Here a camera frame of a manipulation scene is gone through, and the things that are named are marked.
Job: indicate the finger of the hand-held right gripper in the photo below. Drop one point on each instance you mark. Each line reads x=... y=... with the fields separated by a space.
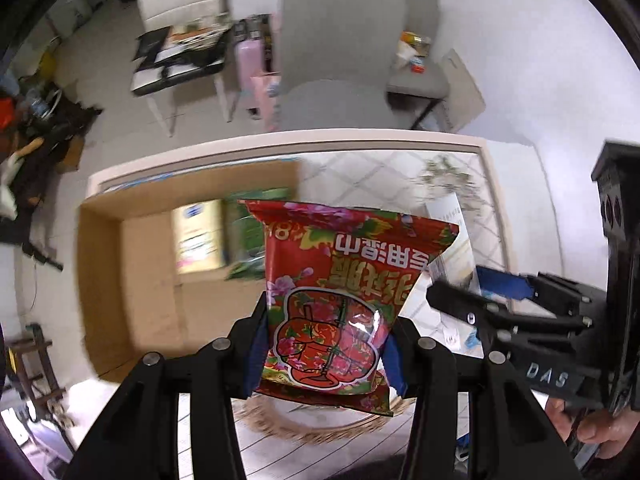
x=502 y=284
x=460 y=305

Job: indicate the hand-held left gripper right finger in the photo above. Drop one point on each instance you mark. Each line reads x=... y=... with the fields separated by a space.
x=398 y=372

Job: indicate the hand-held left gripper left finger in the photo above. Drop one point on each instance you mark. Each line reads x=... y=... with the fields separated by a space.
x=254 y=360

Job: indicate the red floral wet wipes packet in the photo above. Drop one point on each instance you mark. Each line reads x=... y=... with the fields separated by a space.
x=330 y=305

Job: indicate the cardboard box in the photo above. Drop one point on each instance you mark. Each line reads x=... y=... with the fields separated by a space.
x=150 y=300

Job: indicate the person's right hand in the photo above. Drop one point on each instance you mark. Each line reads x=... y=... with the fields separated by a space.
x=610 y=432

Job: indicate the white packet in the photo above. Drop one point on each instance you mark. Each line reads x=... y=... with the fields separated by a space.
x=447 y=240

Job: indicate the round woven placemat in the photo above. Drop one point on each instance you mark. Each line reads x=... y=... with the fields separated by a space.
x=305 y=427

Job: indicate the green packet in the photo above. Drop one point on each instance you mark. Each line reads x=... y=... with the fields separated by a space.
x=250 y=232

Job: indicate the cream yellow packet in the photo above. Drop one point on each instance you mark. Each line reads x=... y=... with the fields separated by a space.
x=197 y=237

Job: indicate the flat cardboard sheet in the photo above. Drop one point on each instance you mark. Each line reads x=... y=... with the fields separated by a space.
x=462 y=85

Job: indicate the wooden stool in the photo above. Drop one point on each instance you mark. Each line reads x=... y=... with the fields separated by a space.
x=37 y=380

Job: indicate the small things on chair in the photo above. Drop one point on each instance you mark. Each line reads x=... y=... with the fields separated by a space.
x=414 y=50

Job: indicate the grey upholstered chair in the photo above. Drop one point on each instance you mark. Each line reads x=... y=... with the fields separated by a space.
x=425 y=15
x=335 y=50

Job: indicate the pink suitcase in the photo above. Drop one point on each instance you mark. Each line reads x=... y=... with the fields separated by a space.
x=252 y=67

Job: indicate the dark clutter pile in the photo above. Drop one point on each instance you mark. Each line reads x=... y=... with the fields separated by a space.
x=35 y=160

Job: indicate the black bag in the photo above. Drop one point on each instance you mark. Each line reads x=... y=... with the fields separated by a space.
x=175 y=60

